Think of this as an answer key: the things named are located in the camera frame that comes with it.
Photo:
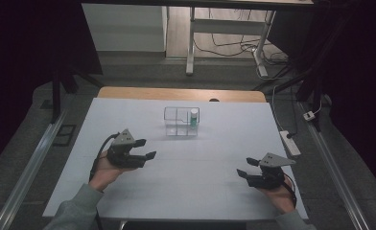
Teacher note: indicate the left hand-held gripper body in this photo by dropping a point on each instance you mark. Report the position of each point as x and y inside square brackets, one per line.
[122, 159]

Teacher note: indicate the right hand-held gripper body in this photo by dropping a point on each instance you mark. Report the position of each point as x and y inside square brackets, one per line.
[267, 180]

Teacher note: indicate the clear plastic organizer box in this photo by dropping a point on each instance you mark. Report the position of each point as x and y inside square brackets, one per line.
[176, 124]

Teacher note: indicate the green white glue stick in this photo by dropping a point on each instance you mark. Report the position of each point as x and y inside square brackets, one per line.
[193, 118]

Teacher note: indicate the person's right hand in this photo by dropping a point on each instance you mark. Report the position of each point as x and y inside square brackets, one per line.
[283, 196]

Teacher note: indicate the person's left hand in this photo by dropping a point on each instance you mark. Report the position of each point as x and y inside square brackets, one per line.
[103, 174]

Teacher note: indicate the white table cover board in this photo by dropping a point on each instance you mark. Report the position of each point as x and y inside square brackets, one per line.
[208, 179]

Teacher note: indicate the white power strip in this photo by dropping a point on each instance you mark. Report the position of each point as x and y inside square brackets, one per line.
[290, 143]

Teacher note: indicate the small white plug adapter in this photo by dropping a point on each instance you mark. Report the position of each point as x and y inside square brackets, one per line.
[309, 116]

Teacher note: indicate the black metal stand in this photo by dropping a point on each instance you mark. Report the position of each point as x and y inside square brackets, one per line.
[56, 96]
[314, 96]

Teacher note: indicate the white cabinet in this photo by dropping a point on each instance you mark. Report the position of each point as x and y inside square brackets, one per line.
[123, 27]

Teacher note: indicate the aluminium floor rail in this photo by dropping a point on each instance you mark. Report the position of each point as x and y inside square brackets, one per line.
[333, 172]
[29, 172]

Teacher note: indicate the white desk frame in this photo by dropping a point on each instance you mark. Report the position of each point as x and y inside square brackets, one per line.
[227, 26]

